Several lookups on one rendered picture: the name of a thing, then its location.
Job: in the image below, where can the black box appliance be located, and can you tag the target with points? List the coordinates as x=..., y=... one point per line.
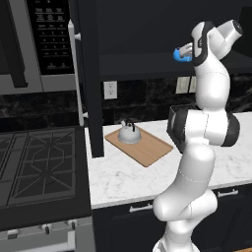
x=174, y=126

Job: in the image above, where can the blue mug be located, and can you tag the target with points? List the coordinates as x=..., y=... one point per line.
x=177, y=57

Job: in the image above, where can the dark cabinet door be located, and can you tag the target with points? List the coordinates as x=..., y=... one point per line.
x=92, y=82
x=246, y=32

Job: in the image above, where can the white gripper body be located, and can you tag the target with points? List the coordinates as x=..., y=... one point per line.
x=187, y=49

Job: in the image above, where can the dark wall cabinet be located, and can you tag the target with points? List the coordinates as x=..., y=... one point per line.
x=147, y=36

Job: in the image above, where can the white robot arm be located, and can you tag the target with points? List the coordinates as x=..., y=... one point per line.
x=210, y=95

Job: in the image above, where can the steel microwave oven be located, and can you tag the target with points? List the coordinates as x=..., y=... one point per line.
x=49, y=39

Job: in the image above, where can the white wall outlet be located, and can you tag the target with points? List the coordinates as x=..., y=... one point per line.
x=110, y=90
x=182, y=85
x=193, y=84

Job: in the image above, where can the dark base cabinets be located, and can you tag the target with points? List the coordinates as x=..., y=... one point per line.
x=128, y=229

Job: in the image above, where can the wooden tray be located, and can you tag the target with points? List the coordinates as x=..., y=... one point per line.
x=150, y=149

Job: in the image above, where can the black gas stove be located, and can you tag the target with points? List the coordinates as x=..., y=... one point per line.
x=42, y=170

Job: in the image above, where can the silver stove knob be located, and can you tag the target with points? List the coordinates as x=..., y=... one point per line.
x=13, y=233
x=72, y=224
x=46, y=228

